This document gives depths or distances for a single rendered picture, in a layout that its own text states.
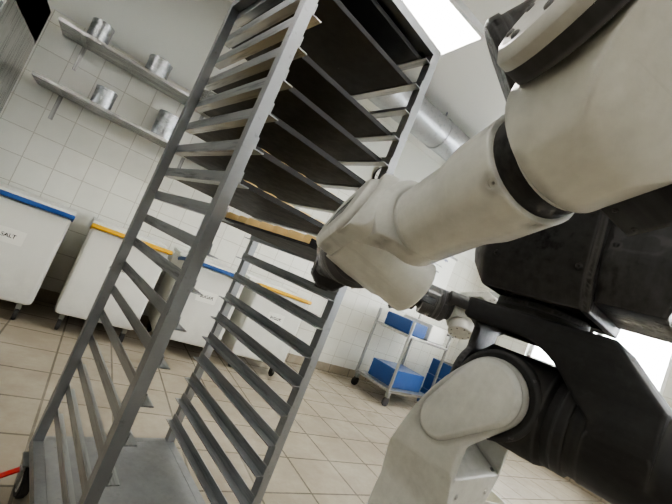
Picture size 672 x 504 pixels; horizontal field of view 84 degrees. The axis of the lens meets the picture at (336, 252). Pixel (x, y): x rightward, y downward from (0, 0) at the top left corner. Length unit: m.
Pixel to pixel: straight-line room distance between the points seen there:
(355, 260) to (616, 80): 0.25
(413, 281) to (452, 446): 0.24
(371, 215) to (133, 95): 3.51
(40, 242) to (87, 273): 0.33
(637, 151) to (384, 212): 0.17
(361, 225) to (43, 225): 2.81
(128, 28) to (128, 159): 1.04
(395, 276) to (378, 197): 0.09
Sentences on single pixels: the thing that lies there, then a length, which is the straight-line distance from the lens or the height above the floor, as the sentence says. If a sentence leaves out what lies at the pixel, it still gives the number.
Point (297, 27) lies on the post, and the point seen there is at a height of 1.52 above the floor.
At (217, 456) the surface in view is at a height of 0.32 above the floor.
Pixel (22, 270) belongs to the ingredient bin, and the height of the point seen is 0.34.
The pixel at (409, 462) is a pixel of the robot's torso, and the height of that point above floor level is 0.81.
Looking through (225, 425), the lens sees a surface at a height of 0.41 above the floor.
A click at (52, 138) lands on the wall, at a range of 3.70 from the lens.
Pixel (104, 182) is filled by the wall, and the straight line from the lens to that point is 3.67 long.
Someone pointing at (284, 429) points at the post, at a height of 0.55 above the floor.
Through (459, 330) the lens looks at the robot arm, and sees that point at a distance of 1.06.
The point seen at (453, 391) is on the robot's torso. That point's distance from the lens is 0.54.
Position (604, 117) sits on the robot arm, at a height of 1.10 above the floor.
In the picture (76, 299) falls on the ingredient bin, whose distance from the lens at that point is 3.10.
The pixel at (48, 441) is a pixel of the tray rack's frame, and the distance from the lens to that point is 1.71.
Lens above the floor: 0.99
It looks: 5 degrees up
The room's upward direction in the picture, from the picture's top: 22 degrees clockwise
